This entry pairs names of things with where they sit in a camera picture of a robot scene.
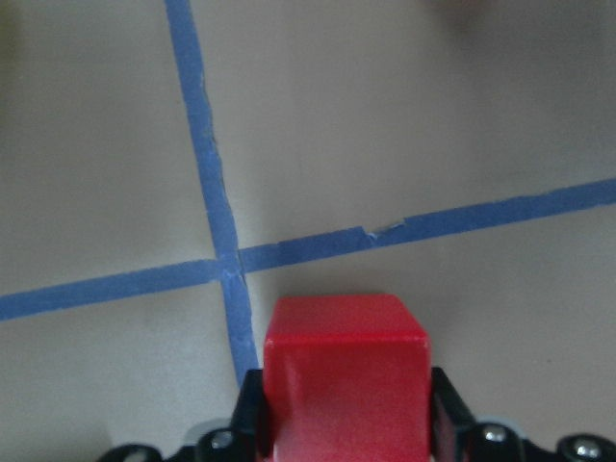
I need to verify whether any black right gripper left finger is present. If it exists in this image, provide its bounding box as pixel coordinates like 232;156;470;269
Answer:
230;369;270;457

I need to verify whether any red wooden block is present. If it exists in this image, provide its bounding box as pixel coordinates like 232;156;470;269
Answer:
263;294;431;461

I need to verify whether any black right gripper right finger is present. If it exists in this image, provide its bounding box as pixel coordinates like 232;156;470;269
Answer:
430;367;476;455

